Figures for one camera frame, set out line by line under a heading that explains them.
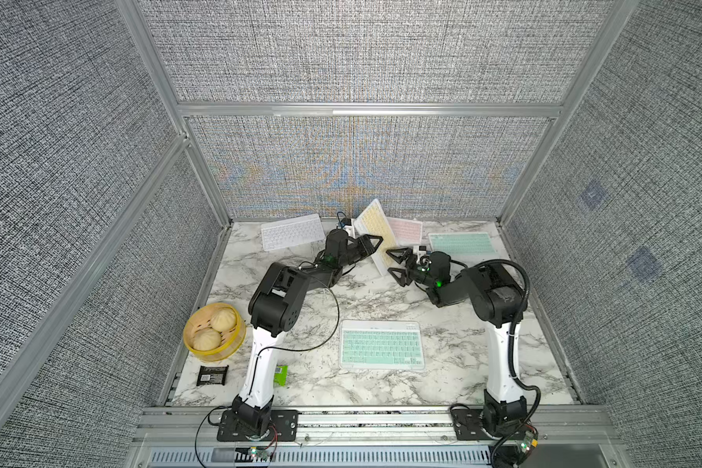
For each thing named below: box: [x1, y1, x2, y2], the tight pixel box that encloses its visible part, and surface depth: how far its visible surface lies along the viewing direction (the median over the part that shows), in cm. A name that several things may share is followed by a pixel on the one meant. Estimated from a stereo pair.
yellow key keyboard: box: [352, 198, 399, 276], surface depth 100 cm
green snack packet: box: [273, 364, 290, 388], surface depth 83 cm
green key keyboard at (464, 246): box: [428, 232, 500, 262], surface depth 115 cm
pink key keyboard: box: [386, 216, 423, 247], surface depth 118 cm
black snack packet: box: [195, 364, 230, 387], surface depth 82 cm
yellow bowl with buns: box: [183, 302, 246, 363], surface depth 86 cm
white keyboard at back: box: [261, 213, 326, 253], surface depth 119 cm
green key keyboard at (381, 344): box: [339, 319, 426, 371], surface depth 88 cm
